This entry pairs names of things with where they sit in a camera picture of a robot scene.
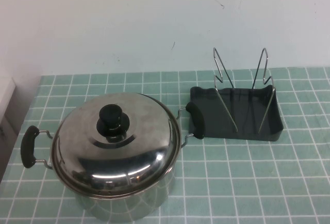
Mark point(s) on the stainless pot lid black knob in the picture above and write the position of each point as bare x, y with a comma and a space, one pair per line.
90, 131

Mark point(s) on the white grey cabinet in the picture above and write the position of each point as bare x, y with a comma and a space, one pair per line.
6, 110

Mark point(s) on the green checkered tablecloth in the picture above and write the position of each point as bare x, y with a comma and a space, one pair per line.
257, 182

